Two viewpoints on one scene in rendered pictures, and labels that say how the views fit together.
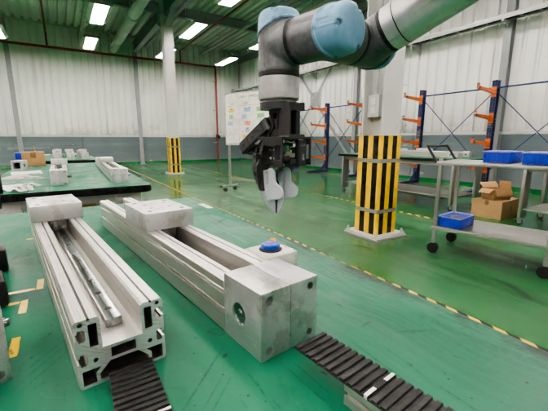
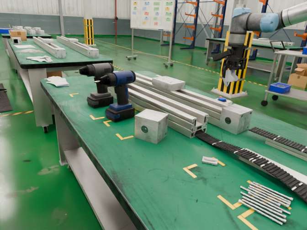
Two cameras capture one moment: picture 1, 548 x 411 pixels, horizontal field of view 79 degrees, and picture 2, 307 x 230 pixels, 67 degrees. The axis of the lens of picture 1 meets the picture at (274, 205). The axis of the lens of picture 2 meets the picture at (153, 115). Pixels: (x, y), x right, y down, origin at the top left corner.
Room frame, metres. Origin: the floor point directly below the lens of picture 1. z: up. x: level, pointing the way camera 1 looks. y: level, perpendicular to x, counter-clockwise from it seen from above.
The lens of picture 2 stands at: (-0.49, 0.40, 1.21)
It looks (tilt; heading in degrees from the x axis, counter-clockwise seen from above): 22 degrees down; 358
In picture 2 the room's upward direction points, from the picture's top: 3 degrees clockwise
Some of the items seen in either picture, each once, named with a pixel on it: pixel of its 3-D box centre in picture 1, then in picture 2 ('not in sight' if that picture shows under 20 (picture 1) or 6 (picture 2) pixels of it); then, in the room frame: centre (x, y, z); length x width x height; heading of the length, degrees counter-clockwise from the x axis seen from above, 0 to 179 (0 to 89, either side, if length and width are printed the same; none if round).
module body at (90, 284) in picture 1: (71, 254); (140, 99); (0.67, 0.43, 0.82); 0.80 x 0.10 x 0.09; 39
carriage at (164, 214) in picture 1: (158, 218); (167, 85); (0.79, 0.28, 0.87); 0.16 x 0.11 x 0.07; 39
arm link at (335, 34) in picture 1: (330, 36); (263, 22); (0.58, -0.09, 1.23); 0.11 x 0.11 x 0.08; 44
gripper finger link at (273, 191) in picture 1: (274, 192); (229, 78); (0.63, 0.00, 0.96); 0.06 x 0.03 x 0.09; 38
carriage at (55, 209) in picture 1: (54, 212); not in sight; (0.87, 0.59, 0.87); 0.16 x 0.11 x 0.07; 39
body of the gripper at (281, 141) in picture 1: (281, 135); (235, 56); (0.64, -0.01, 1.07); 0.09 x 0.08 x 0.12; 38
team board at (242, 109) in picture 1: (254, 143); (150, 28); (6.52, 0.37, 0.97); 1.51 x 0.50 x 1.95; 52
